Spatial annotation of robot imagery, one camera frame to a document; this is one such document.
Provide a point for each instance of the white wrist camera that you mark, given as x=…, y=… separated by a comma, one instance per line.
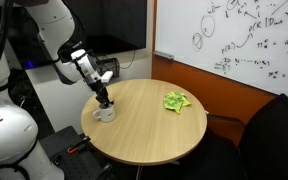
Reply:
x=106, y=77

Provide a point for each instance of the black office chair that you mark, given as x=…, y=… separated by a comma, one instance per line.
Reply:
x=261, y=154

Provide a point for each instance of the white whiteboard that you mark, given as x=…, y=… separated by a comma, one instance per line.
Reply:
x=243, y=40

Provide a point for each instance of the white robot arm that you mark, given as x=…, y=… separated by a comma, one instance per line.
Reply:
x=22, y=157

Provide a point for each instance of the black wall monitor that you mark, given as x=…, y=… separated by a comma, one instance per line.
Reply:
x=110, y=23

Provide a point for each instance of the white ceramic mug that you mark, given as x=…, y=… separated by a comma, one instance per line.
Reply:
x=105, y=115

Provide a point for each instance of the yellow green cloth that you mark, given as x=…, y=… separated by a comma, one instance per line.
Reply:
x=175, y=101

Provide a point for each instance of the black orange clamp far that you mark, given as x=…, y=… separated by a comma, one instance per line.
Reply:
x=72, y=149

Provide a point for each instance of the black perforated mounting board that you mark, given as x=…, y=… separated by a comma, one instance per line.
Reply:
x=81, y=165

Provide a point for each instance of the round wooden table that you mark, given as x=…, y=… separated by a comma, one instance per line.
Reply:
x=143, y=132

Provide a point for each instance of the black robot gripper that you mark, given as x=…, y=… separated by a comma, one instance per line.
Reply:
x=101, y=92

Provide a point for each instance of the black wire basket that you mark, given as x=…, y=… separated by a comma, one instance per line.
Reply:
x=111, y=64

